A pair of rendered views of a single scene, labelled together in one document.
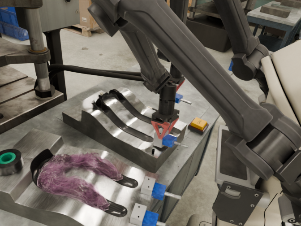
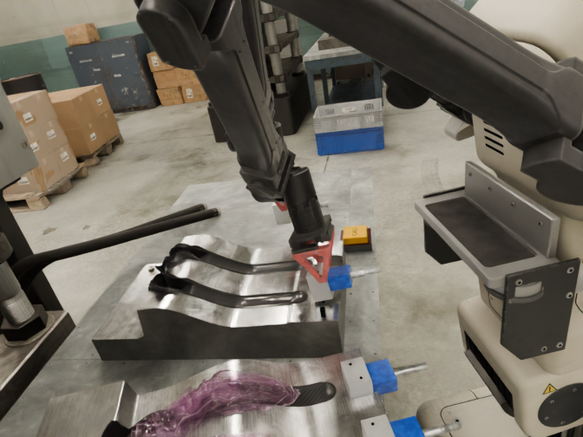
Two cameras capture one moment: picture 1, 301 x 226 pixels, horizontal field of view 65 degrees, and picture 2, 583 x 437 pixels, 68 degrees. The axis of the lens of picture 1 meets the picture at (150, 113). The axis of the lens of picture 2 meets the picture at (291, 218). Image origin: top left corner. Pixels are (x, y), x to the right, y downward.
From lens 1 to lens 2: 19 cm
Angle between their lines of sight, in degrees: 15
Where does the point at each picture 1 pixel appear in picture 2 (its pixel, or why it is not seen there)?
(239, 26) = not seen: hidden behind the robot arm
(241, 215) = (555, 326)
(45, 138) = (92, 404)
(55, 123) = (85, 371)
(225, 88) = (498, 48)
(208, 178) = (396, 336)
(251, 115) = (559, 83)
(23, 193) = not seen: outside the picture
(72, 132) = (133, 368)
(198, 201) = (404, 383)
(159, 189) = (380, 372)
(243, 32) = not seen: hidden behind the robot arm
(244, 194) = (549, 282)
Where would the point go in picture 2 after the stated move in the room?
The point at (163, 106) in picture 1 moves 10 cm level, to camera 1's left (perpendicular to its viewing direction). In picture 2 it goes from (304, 216) to (248, 234)
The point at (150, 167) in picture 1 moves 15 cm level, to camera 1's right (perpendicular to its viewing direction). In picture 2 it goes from (330, 347) to (402, 318)
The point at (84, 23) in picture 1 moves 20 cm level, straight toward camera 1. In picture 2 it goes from (27, 188) to (30, 193)
